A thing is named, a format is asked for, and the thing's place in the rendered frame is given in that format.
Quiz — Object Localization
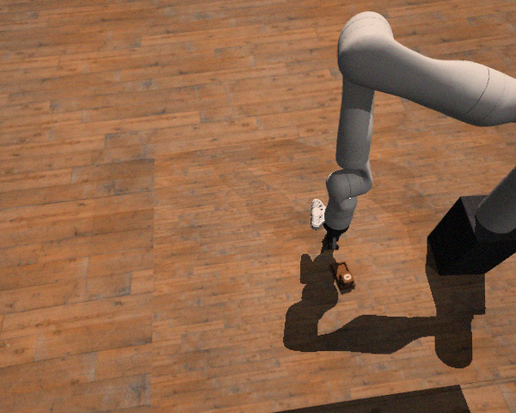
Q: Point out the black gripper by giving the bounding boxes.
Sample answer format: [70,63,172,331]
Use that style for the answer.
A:
[323,223,349,250]

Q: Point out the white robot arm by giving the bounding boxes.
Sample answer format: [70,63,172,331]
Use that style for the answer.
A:
[310,11,516,233]

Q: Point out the brown rectangular tray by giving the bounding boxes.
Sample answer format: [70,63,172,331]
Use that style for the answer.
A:
[331,261,356,290]

